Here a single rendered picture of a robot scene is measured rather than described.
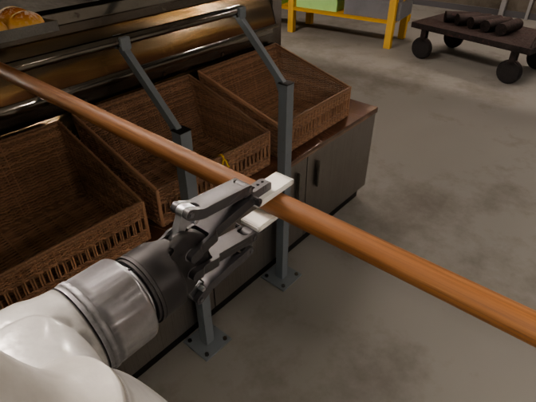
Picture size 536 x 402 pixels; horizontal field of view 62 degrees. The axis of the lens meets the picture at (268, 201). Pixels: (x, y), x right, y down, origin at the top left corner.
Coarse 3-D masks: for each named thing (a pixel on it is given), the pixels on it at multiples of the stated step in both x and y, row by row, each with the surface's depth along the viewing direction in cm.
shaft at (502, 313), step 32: (0, 64) 92; (64, 96) 79; (128, 128) 69; (192, 160) 61; (320, 224) 50; (384, 256) 46; (416, 256) 45; (448, 288) 42; (480, 288) 42; (512, 320) 39
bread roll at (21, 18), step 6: (18, 12) 120; (24, 12) 120; (30, 12) 121; (12, 18) 118; (18, 18) 119; (24, 18) 119; (30, 18) 120; (36, 18) 122; (42, 18) 124; (12, 24) 118; (18, 24) 119; (24, 24) 119; (30, 24) 120
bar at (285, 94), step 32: (128, 32) 126; (160, 32) 132; (32, 64) 108; (128, 64) 126; (160, 96) 126; (288, 96) 156; (288, 128) 163; (288, 160) 172; (192, 192) 136; (288, 192) 181; (288, 224) 192
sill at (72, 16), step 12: (108, 0) 158; (120, 0) 158; (132, 0) 162; (144, 0) 165; (156, 0) 169; (168, 0) 173; (36, 12) 143; (48, 12) 143; (60, 12) 144; (72, 12) 147; (84, 12) 150; (96, 12) 153; (108, 12) 156; (120, 12) 160; (60, 24) 145
